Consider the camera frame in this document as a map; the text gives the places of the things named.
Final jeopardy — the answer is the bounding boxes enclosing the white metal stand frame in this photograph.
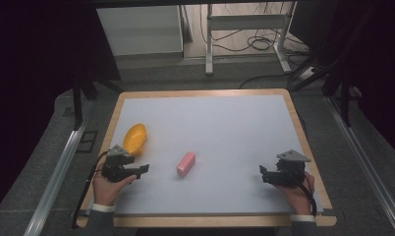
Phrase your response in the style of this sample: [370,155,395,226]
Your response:
[204,2,299,77]

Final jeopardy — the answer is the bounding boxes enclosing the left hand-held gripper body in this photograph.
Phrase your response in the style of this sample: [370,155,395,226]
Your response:
[101,144,137,184]

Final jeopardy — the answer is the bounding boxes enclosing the black floor cables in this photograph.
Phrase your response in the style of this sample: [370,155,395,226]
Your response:
[198,2,317,90]

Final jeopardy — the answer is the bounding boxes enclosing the yellow bowl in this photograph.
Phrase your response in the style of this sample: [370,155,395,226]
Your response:
[122,122,148,157]

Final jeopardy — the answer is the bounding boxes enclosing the dark curtain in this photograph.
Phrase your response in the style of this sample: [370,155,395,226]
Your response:
[0,0,123,217]
[289,0,395,161]

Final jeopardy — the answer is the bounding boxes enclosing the aluminium rail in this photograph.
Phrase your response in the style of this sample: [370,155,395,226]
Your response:
[324,95,395,236]
[23,119,89,236]

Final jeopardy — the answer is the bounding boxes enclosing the person's left hand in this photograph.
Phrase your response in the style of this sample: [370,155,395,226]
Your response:
[92,166,138,208]

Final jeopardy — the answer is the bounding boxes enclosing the wooden framed white board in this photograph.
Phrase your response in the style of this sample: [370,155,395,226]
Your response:
[85,93,325,216]

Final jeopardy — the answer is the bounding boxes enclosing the black metal stand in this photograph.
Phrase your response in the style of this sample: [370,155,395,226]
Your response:
[290,55,364,128]
[71,73,124,132]

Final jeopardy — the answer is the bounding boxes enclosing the white cabinet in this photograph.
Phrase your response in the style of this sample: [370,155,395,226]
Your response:
[95,4,185,57]

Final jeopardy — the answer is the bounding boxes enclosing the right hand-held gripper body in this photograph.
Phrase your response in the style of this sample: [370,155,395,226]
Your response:
[265,148,311,189]

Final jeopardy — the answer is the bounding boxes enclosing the person's right hand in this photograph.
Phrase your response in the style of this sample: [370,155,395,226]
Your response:
[273,171,316,217]

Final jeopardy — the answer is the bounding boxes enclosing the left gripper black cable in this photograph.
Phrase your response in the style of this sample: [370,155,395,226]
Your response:
[71,149,112,230]

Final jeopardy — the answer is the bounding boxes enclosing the pink soap bar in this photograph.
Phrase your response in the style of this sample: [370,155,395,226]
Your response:
[176,150,197,179]

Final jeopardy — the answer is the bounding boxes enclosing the white power strip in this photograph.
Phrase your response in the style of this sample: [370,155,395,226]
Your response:
[298,66,318,82]

